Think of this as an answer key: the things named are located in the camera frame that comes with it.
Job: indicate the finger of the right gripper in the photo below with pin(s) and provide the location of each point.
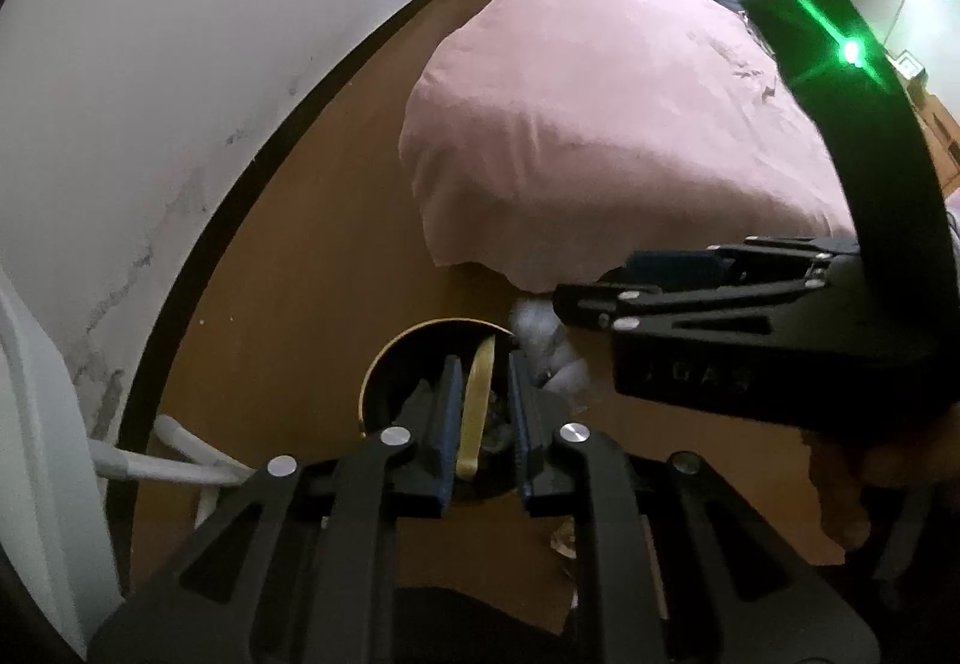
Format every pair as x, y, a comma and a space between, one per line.
755, 261
802, 306

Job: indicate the grey fuzzy sock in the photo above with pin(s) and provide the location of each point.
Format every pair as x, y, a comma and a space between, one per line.
553, 362

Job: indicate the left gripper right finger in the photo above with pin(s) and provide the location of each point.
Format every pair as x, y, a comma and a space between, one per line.
672, 563

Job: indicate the pink bed cover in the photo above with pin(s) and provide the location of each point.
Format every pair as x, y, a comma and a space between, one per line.
548, 140

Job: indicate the black round trash bin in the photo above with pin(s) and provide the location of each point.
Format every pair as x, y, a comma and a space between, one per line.
419, 382

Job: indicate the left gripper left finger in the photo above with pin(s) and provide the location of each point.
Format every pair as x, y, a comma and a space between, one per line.
294, 566

